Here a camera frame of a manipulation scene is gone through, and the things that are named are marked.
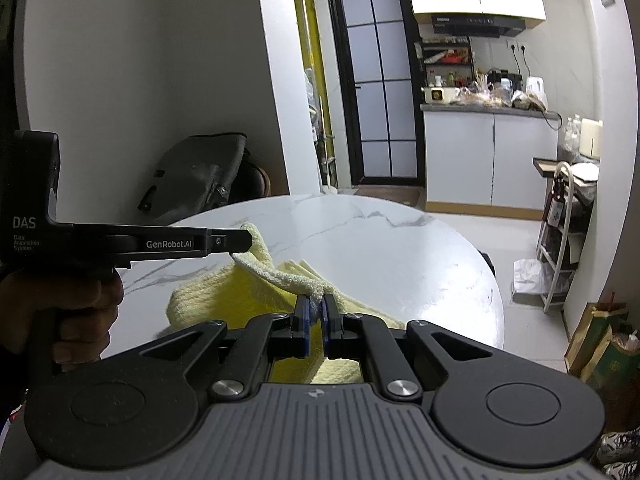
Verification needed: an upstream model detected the cream cooking pot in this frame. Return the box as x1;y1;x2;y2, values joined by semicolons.
422;86;460;104

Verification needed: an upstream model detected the green paper bag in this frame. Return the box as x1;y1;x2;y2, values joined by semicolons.
581;329;640;397

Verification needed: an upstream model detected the brown paper bag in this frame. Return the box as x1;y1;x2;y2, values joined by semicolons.
565;302;629;377

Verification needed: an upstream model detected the dark grey bag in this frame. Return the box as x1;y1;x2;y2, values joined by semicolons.
137;132;249;227

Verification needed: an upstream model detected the brown doormat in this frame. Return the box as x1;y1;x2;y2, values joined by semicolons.
354;186;424;207

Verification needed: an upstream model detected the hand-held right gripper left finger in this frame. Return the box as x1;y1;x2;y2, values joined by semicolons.
141;294;313;402

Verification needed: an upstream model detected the white plastic bag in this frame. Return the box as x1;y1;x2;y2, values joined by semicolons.
512;257;552;297

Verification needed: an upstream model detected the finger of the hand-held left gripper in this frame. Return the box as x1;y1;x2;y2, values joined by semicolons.
131;226;254;261

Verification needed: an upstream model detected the person's left hand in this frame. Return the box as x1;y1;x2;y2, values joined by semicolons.
0;274;125;367

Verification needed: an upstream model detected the white base cabinet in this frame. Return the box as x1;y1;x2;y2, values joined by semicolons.
420;102;562;222

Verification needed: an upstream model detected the black counter shelf rack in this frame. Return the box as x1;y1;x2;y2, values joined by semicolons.
419;36;475;89

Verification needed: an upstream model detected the pale yellow ribbed towel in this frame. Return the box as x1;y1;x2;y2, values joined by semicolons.
167;222;407;386

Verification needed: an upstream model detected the yellow pipe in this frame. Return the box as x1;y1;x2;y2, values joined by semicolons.
292;0;332;192

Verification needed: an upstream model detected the dark wooden chair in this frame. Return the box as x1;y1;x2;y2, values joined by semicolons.
235;147;274;202

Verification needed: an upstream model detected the black-framed glass door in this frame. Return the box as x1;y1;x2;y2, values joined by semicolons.
326;0;427;189

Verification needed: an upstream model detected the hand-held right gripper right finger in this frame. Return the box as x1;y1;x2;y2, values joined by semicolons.
321;292;483;402

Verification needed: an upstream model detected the dark glass bottle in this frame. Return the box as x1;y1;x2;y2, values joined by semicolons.
545;191;569;234

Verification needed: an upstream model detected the black range hood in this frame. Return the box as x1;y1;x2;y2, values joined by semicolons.
431;12;527;39

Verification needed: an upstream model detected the cream box appliance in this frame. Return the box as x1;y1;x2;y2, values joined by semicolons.
579;119;604;159

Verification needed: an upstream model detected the white rolling storage rack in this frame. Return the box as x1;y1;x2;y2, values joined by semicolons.
532;157;602;314

